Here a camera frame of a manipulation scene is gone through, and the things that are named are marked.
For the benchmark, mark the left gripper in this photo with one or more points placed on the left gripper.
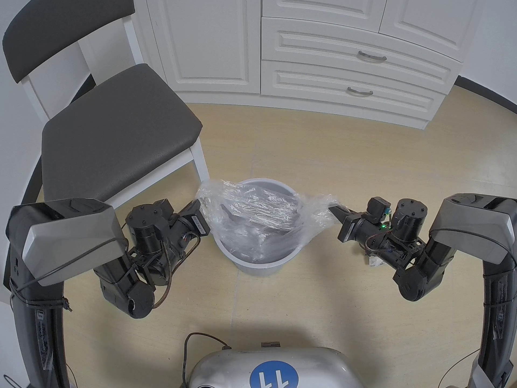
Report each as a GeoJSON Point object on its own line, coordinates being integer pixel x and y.
{"type": "Point", "coordinates": [188, 230]}

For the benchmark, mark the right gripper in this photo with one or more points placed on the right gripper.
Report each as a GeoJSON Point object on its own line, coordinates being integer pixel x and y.
{"type": "Point", "coordinates": [363, 230]}

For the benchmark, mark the clear plastic bag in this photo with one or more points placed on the clear plastic bag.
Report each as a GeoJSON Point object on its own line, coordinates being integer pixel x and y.
{"type": "Point", "coordinates": [315, 212]}

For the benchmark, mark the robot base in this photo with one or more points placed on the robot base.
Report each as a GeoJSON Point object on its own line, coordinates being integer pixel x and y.
{"type": "Point", "coordinates": [242, 366]}

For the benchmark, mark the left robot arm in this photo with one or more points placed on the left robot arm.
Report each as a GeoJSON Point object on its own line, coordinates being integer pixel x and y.
{"type": "Point", "coordinates": [68, 232]}

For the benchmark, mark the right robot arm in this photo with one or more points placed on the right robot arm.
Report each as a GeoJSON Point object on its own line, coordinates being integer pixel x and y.
{"type": "Point", "coordinates": [468, 224]}

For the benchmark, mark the white trash bin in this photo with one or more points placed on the white trash bin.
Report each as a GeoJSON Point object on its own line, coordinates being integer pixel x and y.
{"type": "Point", "coordinates": [258, 267]}

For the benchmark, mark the crumpled white paper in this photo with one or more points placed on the crumpled white paper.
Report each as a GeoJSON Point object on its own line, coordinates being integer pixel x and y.
{"type": "Point", "coordinates": [375, 262]}

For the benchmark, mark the grey padded white chair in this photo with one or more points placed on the grey padded white chair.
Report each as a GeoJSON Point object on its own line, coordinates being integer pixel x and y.
{"type": "Point", "coordinates": [113, 135]}

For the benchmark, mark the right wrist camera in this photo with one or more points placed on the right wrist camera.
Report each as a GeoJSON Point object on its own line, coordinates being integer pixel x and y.
{"type": "Point", "coordinates": [377, 207]}

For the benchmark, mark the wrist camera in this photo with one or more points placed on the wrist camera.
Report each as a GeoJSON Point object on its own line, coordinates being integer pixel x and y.
{"type": "Point", "coordinates": [164, 207]}
{"type": "Point", "coordinates": [377, 207]}

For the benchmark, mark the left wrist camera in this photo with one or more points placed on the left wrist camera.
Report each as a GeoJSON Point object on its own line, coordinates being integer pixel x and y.
{"type": "Point", "coordinates": [164, 207]}

